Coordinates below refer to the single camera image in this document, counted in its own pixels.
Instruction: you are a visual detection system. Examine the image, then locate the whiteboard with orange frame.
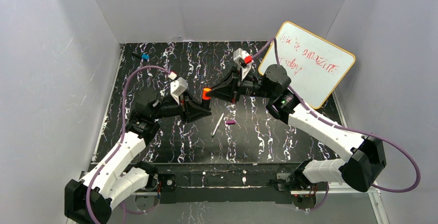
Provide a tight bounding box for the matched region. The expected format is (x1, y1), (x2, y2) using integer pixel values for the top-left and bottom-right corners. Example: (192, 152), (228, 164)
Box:
(258, 21), (355, 109)

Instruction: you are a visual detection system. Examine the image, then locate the purple pen cap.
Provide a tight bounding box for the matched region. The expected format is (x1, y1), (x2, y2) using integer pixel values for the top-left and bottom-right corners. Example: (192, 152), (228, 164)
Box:
(226, 120), (236, 125)

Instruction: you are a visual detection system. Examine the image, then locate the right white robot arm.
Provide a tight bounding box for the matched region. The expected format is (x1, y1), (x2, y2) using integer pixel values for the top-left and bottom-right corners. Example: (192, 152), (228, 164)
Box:
(202, 65), (386, 192)

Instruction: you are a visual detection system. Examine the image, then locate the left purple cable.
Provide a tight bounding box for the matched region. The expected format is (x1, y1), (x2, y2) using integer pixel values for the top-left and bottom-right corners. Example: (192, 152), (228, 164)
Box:
(85, 66), (175, 224)

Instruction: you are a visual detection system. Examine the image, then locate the aluminium frame rail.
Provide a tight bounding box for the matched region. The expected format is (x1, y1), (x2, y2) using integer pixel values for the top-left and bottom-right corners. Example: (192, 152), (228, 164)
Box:
(64, 86), (386, 223)

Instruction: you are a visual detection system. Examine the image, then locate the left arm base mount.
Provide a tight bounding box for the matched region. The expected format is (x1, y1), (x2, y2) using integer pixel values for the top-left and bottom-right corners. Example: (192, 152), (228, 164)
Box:
(134, 174), (176, 213)

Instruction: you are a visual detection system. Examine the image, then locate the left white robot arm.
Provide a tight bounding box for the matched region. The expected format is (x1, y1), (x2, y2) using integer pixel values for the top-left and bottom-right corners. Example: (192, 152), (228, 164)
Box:
(64, 88), (211, 223)

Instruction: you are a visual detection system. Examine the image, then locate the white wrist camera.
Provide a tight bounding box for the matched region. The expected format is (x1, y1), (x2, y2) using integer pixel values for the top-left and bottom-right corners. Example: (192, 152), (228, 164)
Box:
(170, 77), (187, 105)
(233, 48), (253, 81)

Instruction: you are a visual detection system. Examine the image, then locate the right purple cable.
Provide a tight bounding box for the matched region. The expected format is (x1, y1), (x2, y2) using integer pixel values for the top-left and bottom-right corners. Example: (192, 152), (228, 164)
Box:
(249, 38), (421, 194)

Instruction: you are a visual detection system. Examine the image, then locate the purple cable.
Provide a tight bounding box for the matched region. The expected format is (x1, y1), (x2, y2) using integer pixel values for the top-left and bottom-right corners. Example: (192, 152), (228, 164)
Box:
(249, 38), (421, 194)
(85, 66), (175, 224)

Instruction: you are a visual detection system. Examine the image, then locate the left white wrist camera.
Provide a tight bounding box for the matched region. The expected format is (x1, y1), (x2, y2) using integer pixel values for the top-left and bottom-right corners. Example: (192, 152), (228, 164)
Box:
(170, 77), (187, 105)

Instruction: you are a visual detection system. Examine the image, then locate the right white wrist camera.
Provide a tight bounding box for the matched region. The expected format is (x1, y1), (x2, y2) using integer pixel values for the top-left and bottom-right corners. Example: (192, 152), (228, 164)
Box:
(233, 48), (253, 81)

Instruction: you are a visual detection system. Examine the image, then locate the blue capped black marker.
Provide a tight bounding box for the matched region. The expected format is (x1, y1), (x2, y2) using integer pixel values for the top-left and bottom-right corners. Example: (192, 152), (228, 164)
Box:
(132, 52), (150, 60)

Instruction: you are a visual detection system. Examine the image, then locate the orange black highlighter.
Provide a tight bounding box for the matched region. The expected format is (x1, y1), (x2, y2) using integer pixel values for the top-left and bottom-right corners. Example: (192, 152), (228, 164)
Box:
(201, 88), (211, 110)

